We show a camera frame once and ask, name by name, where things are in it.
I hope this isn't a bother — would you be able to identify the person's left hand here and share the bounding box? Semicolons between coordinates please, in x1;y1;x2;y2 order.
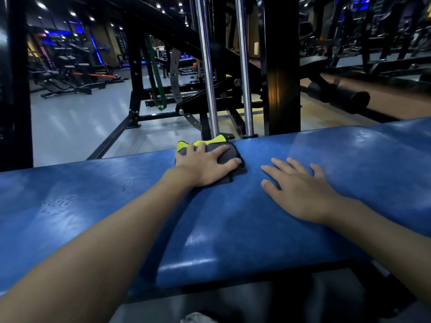
168;141;242;188

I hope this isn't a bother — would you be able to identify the black weight machine frame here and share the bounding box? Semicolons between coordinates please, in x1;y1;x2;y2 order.
87;0;267;161

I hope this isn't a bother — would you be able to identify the black foam roller pad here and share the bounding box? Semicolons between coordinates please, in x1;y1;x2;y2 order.
307;82;371;115

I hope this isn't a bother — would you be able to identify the black upright post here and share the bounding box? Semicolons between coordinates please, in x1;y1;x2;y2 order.
0;0;34;172

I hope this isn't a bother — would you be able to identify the perforated steel adjustment arc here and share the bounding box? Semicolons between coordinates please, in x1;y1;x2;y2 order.
169;48;236;140

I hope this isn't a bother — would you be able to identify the grey and yellow cleaning cloth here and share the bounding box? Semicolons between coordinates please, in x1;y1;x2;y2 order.
174;134;248;186

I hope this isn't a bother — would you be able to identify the blue padded bench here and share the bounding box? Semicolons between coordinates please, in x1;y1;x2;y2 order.
0;117;431;303

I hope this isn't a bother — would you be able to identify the chrome guide rod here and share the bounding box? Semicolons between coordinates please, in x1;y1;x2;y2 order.
234;0;255;138
194;0;220;138

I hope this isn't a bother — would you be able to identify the black machine column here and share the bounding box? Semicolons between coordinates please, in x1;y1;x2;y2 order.
257;0;301;137

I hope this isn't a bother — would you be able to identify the green resistance band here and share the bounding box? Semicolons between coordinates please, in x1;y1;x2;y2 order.
145;34;168;111

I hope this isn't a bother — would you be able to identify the black gym equipment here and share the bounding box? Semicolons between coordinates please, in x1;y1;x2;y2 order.
299;0;431;91

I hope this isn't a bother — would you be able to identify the person's right hand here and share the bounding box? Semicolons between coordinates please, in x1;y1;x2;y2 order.
261;157;344;225

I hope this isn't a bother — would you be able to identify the person's left forearm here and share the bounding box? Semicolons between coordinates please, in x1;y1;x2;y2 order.
0;168;196;323

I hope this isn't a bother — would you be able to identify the person's right forearm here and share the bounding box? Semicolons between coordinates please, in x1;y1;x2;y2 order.
323;196;431;306

